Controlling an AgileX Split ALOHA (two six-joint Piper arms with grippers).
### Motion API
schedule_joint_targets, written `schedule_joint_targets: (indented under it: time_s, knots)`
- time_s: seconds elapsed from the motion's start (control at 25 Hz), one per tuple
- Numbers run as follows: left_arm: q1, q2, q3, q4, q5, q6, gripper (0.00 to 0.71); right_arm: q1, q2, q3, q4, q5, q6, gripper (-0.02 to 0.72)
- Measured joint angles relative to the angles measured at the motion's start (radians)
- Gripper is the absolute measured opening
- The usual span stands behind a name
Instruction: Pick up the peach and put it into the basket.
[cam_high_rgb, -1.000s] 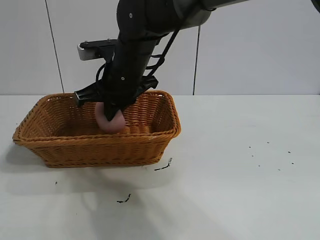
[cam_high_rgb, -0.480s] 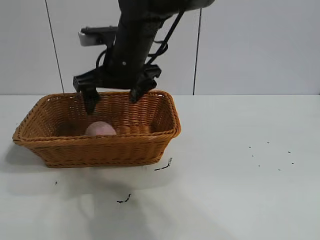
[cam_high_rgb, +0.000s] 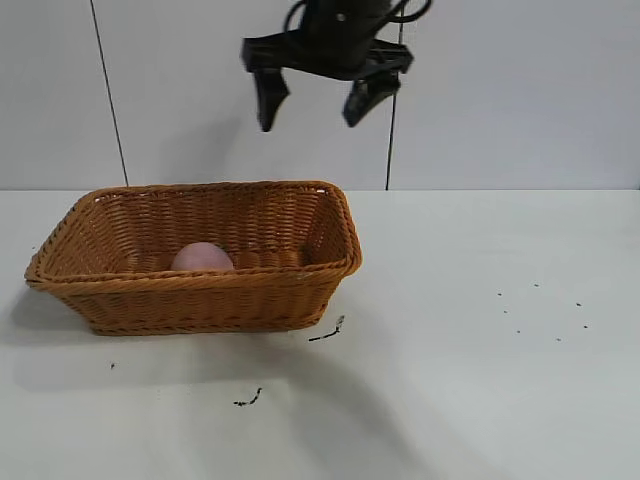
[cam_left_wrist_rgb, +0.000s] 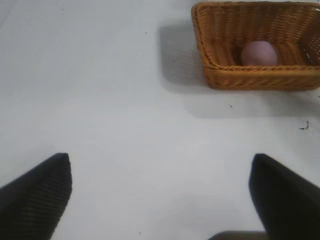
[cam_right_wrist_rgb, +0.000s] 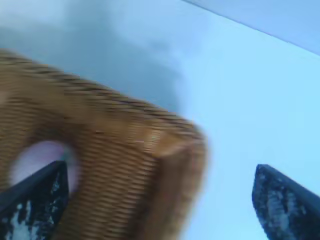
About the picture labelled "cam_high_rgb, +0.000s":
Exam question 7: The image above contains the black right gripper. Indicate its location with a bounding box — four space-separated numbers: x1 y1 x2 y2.
241 0 416 133

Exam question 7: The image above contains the pink peach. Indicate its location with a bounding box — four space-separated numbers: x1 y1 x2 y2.
170 241 236 272

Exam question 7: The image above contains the brown woven wicker basket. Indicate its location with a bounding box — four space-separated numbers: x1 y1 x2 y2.
24 180 364 337

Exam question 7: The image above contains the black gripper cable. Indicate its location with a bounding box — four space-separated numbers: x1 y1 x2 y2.
283 0 434 34

